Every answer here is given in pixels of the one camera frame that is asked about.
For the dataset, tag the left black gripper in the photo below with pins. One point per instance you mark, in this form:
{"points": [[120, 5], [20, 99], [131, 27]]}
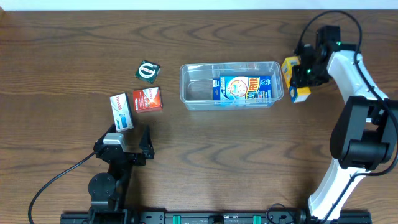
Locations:
{"points": [[147, 150]]}

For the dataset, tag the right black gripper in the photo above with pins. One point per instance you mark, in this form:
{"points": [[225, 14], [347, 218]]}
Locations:
{"points": [[298, 76]]}

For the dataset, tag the yellow cough syrup box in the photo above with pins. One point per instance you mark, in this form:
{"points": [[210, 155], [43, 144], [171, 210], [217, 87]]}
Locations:
{"points": [[296, 94]]}

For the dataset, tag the white Panadol box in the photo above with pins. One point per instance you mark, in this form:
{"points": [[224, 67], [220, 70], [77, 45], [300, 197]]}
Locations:
{"points": [[121, 112]]}

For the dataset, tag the blue fever patch box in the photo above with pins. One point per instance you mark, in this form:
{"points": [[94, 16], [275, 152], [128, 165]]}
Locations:
{"points": [[242, 88]]}

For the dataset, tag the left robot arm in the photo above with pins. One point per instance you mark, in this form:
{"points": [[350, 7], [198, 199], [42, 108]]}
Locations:
{"points": [[108, 189]]}

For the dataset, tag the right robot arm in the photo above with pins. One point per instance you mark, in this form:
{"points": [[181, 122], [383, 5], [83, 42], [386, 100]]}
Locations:
{"points": [[363, 140]]}

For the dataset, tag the clear plastic container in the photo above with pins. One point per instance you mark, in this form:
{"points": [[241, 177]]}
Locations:
{"points": [[196, 84]]}

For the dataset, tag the red medicine box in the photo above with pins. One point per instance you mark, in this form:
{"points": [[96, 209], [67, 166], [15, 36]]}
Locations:
{"points": [[146, 100]]}

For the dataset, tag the dark green square box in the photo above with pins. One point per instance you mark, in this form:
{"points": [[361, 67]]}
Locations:
{"points": [[147, 71]]}

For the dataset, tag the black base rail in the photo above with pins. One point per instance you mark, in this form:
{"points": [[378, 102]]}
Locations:
{"points": [[277, 216]]}

